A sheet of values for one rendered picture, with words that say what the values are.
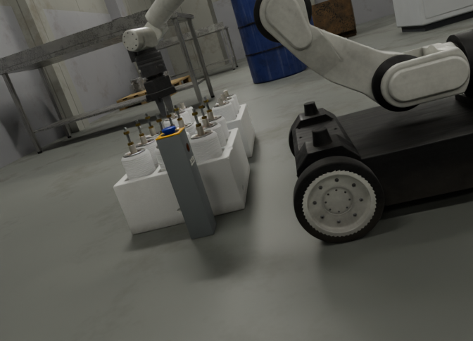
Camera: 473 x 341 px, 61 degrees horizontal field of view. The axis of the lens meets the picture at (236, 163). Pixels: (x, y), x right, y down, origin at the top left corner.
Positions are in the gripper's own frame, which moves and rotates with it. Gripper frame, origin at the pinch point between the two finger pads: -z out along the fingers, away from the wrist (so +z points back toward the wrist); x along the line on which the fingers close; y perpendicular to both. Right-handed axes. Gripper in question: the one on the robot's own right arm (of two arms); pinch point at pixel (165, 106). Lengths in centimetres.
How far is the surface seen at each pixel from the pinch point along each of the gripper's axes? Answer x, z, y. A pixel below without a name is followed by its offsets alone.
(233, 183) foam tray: -8.0, -26.8, -25.5
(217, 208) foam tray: -11.5, -33.8, -19.2
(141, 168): -18.4, -15.4, 0.5
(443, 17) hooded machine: 414, -26, -29
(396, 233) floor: -18, -36, -75
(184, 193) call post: -25.0, -21.6, -21.7
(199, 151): -9.1, -15.0, -17.1
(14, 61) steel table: 110, 55, 287
